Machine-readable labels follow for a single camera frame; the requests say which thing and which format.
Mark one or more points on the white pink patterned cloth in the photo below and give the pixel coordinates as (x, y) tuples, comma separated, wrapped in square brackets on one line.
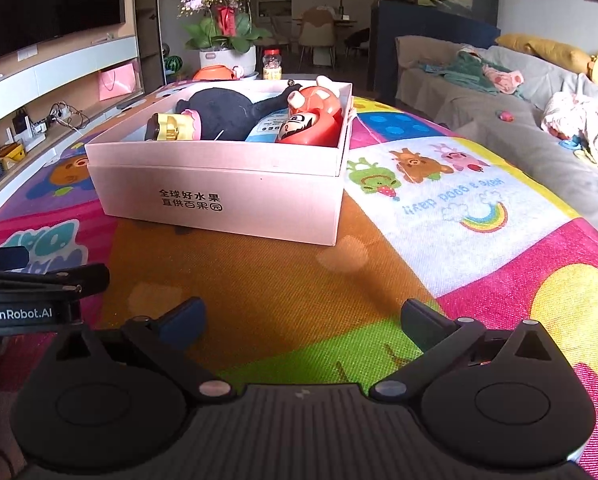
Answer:
[(584, 120)]

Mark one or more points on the watermelon ball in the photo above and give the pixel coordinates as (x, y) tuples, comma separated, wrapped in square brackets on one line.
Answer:
[(173, 64)]

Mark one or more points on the clear jar with red lid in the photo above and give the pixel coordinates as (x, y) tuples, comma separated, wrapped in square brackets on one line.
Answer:
[(272, 66)]

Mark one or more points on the colourful cartoon printed mat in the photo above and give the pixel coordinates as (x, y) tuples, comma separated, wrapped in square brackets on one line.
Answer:
[(279, 285)]

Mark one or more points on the orange round toy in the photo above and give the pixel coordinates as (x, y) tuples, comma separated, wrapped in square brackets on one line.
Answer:
[(211, 73)]

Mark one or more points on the white power strip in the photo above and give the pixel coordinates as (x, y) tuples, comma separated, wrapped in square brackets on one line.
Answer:
[(60, 115)]

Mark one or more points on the dark blue cabinet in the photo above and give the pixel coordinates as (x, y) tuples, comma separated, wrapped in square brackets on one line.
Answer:
[(384, 50)]

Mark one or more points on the small white pink cup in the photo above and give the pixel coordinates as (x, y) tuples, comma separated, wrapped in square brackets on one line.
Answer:
[(238, 72)]

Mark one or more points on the black plush toy with keyring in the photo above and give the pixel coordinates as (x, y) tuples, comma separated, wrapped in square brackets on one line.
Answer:
[(234, 110)]

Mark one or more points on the pink cardboard box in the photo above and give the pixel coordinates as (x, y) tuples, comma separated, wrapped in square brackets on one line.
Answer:
[(229, 200)]

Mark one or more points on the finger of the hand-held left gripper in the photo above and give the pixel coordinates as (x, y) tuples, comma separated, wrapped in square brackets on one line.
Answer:
[(4, 259)]

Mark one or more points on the yellow pillow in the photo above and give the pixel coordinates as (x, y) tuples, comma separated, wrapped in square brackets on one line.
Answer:
[(544, 50)]

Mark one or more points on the dark chair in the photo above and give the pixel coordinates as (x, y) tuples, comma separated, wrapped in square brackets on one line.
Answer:
[(359, 40)]

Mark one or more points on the grey covered sofa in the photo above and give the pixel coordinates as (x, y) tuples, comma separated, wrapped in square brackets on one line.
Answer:
[(479, 110)]

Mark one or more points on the black flat television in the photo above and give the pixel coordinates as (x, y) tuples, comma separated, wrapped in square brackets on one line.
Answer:
[(39, 0)]

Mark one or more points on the green cloth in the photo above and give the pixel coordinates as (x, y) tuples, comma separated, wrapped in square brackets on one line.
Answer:
[(464, 72)]

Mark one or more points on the beige dining chair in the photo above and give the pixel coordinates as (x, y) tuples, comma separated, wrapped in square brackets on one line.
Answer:
[(318, 32)]

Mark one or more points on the white television cabinet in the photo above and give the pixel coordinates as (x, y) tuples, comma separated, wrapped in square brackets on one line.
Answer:
[(69, 67)]

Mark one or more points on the potted pink orchid plant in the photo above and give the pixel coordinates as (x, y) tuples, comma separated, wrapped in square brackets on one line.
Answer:
[(229, 57)]

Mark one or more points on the pink paper bag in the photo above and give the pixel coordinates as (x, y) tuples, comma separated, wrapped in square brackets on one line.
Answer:
[(118, 82)]

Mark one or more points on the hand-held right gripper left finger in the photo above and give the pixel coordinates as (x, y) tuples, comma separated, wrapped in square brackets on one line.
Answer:
[(184, 322)]

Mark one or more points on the yellow pudding toy brown top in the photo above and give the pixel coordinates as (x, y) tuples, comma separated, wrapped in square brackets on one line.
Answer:
[(171, 127)]

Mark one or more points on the small blue toy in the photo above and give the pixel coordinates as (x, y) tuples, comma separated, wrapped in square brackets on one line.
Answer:
[(574, 143)]

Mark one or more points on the small pink toy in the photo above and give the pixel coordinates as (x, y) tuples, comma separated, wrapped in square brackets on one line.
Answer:
[(506, 116)]

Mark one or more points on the blue wet wipes pack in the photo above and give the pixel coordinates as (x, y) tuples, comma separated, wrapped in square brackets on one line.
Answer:
[(266, 127)]

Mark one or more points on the red figure toy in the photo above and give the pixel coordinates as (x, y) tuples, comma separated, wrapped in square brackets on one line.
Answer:
[(311, 110)]

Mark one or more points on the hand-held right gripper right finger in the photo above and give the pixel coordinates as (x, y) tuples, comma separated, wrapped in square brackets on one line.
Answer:
[(423, 322)]

